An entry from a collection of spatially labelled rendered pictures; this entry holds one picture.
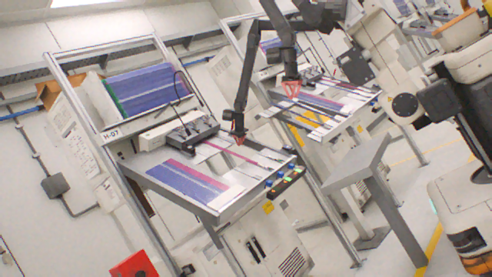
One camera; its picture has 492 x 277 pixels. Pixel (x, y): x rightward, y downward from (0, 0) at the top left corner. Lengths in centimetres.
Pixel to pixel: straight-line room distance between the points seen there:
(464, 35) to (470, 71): 22
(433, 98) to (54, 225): 291
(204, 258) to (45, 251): 172
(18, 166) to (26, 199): 28
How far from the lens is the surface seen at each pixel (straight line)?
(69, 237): 354
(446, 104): 167
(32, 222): 350
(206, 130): 235
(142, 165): 214
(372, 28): 177
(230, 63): 331
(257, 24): 213
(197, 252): 203
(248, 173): 205
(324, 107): 293
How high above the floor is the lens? 92
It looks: 1 degrees up
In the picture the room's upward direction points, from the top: 31 degrees counter-clockwise
